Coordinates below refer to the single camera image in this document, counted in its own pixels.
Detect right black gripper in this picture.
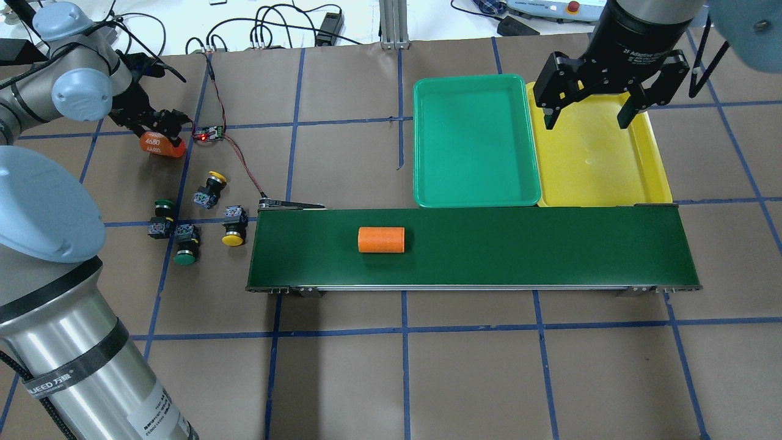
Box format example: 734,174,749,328
533,49,690,130

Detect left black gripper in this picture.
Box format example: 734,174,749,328
110,82,192,147

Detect orange cylinder marked 4680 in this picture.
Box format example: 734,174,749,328
139,131,186,158

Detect yellow push button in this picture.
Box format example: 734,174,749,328
222,205,249,247
192,170,227,210

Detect green push button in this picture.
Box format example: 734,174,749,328
173,224,201,265
147,199,176,240

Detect plain orange cylinder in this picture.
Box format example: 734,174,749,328
357,226,406,254

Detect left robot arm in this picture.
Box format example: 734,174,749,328
2,2,199,439

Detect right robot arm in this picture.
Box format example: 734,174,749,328
533,1,780,129

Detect small green controller board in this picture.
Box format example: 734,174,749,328
192,125,225,143

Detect yellow plastic tray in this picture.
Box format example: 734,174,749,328
526,82,673,208

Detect teach pendant with red button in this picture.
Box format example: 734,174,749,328
506,1,608,23

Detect green plastic tray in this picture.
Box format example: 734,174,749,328
413,73,542,208

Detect green conveyor belt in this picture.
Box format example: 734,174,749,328
246,204,702,296

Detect black power adapter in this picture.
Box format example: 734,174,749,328
315,12,344,47

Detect red black power cable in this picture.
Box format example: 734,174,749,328
202,52,269,199

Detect aluminium frame post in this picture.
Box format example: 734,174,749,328
379,0,410,50

